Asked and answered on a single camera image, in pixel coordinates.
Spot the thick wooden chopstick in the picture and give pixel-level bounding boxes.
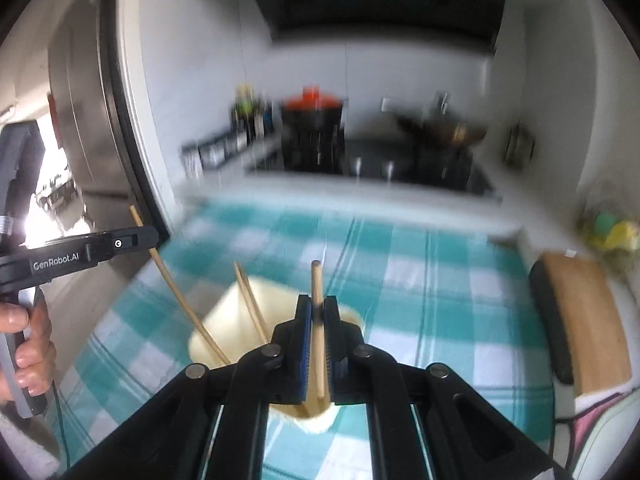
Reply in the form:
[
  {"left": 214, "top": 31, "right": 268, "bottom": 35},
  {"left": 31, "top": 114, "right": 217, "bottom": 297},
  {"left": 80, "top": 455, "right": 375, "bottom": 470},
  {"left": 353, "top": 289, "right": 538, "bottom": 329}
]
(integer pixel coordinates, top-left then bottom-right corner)
[{"left": 311, "top": 260, "right": 329, "bottom": 404}]

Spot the person's left hand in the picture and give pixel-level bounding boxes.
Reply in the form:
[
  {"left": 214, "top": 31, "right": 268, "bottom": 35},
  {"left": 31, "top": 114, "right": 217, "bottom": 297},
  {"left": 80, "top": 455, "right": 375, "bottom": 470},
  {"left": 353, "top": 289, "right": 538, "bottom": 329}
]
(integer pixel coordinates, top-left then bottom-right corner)
[{"left": 1, "top": 292, "right": 56, "bottom": 396}]

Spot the teal checkered tablecloth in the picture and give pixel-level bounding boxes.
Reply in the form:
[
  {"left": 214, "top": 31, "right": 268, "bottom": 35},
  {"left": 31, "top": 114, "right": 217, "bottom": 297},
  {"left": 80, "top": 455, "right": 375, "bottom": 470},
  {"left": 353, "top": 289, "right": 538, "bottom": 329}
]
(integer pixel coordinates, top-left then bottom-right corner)
[{"left": 48, "top": 203, "right": 554, "bottom": 466}]

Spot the stainless steel refrigerator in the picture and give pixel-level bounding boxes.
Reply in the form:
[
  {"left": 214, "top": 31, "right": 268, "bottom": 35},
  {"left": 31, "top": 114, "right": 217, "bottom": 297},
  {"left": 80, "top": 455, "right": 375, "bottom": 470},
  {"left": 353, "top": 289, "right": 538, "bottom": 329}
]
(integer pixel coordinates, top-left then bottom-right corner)
[{"left": 48, "top": 0, "right": 169, "bottom": 243}]

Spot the black gas stove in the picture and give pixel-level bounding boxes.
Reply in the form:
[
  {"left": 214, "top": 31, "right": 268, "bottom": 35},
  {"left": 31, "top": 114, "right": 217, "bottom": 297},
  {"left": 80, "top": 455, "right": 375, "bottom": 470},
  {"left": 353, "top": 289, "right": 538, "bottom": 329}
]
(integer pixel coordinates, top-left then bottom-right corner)
[{"left": 250, "top": 138, "right": 501, "bottom": 202}]

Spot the wooden cutting board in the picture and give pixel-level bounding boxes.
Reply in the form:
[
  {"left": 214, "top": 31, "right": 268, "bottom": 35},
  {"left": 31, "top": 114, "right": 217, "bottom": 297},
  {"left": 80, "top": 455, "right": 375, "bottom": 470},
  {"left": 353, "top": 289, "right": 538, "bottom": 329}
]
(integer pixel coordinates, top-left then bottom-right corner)
[{"left": 541, "top": 252, "right": 632, "bottom": 396}]

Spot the black pot with red lid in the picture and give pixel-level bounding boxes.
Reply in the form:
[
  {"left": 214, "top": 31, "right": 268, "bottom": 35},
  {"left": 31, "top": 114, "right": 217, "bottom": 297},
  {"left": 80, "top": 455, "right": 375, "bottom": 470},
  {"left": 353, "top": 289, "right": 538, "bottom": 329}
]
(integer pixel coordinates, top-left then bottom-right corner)
[{"left": 280, "top": 87, "right": 345, "bottom": 174}]

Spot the pale green plate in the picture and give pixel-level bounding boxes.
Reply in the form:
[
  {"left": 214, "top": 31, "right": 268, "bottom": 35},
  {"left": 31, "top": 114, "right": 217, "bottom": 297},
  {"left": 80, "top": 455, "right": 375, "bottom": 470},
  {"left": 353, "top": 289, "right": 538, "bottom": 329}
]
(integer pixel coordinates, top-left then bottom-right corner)
[{"left": 572, "top": 391, "right": 639, "bottom": 480}]

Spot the dark wok with lid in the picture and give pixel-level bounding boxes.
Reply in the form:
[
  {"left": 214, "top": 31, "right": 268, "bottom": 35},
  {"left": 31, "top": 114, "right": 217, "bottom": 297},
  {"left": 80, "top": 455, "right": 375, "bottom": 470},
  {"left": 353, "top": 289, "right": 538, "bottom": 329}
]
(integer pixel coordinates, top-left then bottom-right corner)
[{"left": 381, "top": 91, "right": 488, "bottom": 150}]

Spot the sauce bottles group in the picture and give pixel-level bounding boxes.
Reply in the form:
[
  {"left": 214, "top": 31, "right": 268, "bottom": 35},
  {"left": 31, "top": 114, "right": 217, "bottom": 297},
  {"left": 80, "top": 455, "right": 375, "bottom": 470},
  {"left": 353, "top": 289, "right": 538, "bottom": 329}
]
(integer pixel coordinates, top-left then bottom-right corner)
[{"left": 230, "top": 84, "right": 274, "bottom": 146}]

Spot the glass french press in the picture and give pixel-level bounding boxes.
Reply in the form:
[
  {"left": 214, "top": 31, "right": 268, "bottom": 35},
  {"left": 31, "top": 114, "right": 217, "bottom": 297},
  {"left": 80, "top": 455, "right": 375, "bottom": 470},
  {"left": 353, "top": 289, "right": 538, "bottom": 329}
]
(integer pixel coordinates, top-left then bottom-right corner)
[{"left": 502, "top": 122, "right": 536, "bottom": 171}]

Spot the yellow green sponge bag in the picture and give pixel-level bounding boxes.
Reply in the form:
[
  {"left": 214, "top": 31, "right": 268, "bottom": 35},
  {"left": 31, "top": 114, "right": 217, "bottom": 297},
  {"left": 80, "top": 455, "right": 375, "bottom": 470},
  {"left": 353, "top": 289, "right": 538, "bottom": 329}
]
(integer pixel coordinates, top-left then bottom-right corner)
[{"left": 578, "top": 200, "right": 639, "bottom": 278}]

